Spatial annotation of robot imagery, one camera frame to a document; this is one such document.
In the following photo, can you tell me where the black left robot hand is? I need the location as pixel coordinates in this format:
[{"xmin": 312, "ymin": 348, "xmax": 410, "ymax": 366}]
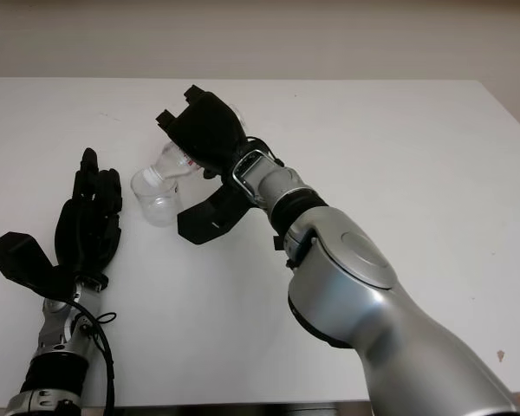
[{"xmin": 54, "ymin": 146, "xmax": 125, "ymax": 283}]

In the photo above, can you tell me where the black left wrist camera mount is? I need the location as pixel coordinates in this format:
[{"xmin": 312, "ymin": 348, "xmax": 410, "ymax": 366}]
[{"xmin": 0, "ymin": 231, "xmax": 78, "ymax": 301}]

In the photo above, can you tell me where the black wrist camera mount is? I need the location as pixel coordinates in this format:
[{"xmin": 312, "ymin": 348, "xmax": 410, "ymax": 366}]
[
  {"xmin": 0, "ymin": 231, "xmax": 78, "ymax": 301},
  {"xmin": 176, "ymin": 172, "xmax": 262, "ymax": 248}
]

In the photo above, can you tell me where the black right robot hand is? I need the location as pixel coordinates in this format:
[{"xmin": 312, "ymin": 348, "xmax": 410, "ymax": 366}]
[{"xmin": 155, "ymin": 85, "xmax": 248, "ymax": 179}]

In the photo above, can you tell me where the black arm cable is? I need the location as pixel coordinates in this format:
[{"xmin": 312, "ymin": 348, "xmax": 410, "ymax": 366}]
[
  {"xmin": 70, "ymin": 296, "xmax": 119, "ymax": 416},
  {"xmin": 245, "ymin": 136, "xmax": 286, "ymax": 169}
]

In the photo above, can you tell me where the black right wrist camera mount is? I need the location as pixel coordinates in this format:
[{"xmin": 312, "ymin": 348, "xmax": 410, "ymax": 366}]
[{"xmin": 176, "ymin": 172, "xmax": 262, "ymax": 248}]

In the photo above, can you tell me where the clear glass cup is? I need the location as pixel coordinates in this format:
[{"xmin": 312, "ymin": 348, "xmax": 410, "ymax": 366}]
[{"xmin": 129, "ymin": 170, "xmax": 179, "ymax": 228}]

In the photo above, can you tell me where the clear plastic water bottle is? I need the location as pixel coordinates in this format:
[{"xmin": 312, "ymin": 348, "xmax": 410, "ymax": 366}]
[{"xmin": 143, "ymin": 107, "xmax": 244, "ymax": 184}]

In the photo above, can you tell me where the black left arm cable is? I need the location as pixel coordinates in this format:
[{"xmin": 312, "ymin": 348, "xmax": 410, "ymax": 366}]
[{"xmin": 70, "ymin": 296, "xmax": 119, "ymax": 416}]

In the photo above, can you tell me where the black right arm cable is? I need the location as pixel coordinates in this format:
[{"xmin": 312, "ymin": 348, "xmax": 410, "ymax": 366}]
[{"xmin": 245, "ymin": 136, "xmax": 286, "ymax": 169}]

